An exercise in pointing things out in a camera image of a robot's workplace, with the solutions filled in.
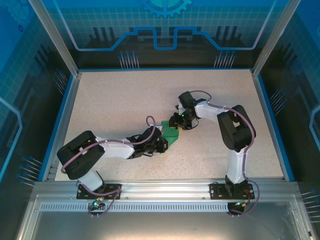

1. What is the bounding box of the green paper sheet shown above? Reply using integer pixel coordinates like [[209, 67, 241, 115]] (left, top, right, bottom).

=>
[[160, 120, 181, 153]]

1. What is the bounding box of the grey metal sheet tray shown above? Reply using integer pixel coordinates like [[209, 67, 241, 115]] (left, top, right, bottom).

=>
[[16, 194, 317, 240]]

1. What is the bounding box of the aluminium mounting beam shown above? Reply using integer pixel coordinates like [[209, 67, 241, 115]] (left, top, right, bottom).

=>
[[33, 179, 301, 201]]

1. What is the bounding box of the blue circuit print side panel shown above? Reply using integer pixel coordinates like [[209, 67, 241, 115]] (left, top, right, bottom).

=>
[[254, 0, 320, 240], [0, 0, 76, 240]]

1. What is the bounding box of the blue circuit print wide panel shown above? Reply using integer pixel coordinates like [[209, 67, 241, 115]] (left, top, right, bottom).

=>
[[42, 0, 283, 70]]

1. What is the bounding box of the slotted metal cable duct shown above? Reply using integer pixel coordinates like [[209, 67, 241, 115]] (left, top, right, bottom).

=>
[[39, 202, 253, 213]]

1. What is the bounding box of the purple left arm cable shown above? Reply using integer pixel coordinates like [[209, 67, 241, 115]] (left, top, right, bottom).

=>
[[61, 115, 157, 219]]

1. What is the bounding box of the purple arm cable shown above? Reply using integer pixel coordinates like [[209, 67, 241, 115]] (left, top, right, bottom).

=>
[[188, 89, 262, 218], [61, 115, 157, 219]]

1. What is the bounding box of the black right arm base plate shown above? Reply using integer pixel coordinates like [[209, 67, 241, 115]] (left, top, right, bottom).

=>
[[209, 182, 254, 200]]

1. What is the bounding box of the cable plug with green light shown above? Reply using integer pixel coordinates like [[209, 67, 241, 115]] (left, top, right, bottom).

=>
[[233, 199, 251, 210], [91, 198, 106, 211]]

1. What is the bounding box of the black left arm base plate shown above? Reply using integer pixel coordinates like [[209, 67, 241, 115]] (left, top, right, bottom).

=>
[[76, 183, 123, 200]]

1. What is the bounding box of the aluminium side rail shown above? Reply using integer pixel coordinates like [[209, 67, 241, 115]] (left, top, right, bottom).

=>
[[45, 71, 83, 182]]

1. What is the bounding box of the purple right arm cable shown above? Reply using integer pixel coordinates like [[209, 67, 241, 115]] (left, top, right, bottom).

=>
[[188, 89, 262, 218]]

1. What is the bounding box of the aluminium frame post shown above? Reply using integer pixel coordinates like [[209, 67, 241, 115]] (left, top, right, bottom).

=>
[[250, 0, 297, 78], [28, 0, 82, 77]]

